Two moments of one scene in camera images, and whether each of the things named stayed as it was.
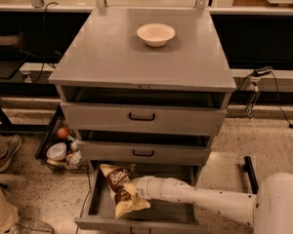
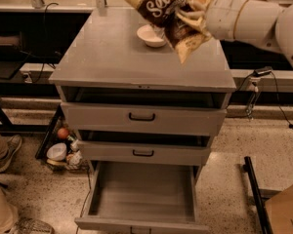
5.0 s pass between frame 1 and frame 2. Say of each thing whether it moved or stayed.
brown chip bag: moved
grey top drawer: stayed
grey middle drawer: stayed
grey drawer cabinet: stayed
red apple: stayed
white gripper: moved
